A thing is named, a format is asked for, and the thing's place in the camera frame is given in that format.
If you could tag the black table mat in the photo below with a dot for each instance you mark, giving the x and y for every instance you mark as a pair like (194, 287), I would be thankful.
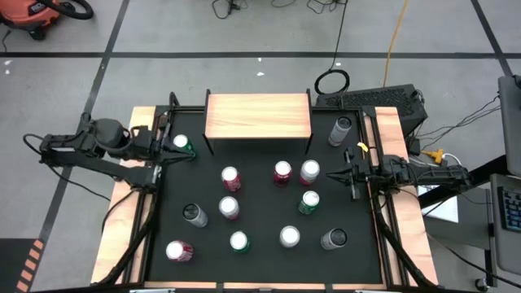
(264, 219)

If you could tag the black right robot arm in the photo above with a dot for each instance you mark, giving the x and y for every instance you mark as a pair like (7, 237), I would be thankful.
(427, 175)

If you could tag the slim white Celsius can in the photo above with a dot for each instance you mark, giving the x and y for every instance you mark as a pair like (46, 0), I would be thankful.
(335, 237)
(191, 211)
(342, 126)

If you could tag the white paper sheet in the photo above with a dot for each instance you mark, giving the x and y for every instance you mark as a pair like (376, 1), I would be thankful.
(445, 209)

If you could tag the small yellow tag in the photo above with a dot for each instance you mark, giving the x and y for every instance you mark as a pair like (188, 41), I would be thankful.
(362, 146)

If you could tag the orange striped black floor mat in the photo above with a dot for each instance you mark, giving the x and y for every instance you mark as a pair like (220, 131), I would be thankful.
(12, 264)

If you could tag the orange power plug adapter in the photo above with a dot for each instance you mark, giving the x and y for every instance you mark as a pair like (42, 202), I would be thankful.
(434, 155)

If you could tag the red and white soda can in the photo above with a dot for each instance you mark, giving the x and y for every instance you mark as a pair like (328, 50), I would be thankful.
(176, 249)

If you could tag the black caster wheel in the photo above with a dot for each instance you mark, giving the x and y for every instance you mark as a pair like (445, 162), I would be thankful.
(481, 283)

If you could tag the grey monitor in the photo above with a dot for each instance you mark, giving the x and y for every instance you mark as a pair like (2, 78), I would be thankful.
(512, 122)

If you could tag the grey desk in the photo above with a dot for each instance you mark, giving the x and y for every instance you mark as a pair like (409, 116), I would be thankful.
(504, 252)

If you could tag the black desk beam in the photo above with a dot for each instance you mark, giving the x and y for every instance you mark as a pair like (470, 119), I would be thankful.
(468, 181)

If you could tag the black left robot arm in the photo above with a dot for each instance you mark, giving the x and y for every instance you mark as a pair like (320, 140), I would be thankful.
(102, 167)

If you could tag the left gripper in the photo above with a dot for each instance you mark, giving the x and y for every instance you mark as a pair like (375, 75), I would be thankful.
(150, 145)

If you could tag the dark keyboard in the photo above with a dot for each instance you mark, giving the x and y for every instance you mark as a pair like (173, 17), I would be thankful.
(512, 209)

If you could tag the white and pink seltzer can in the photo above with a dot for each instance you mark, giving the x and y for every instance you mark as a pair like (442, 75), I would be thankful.
(310, 167)
(290, 236)
(228, 204)

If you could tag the wooden shelf with black legs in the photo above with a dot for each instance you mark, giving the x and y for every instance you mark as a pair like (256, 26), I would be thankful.
(256, 116)

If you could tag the green Sprite can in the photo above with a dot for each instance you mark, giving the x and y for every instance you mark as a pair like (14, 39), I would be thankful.
(180, 141)
(311, 198)
(238, 240)

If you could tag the red Coca-Cola can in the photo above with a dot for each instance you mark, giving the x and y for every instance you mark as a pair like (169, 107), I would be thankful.
(283, 168)
(230, 174)

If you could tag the black aluminium table frame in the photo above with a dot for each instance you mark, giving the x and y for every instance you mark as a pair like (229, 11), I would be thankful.
(189, 109)

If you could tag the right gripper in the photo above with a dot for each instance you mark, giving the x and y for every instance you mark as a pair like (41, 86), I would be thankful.
(360, 174)

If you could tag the orange shop vacuum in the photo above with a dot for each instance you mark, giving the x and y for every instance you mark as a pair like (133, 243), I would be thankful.
(28, 14)

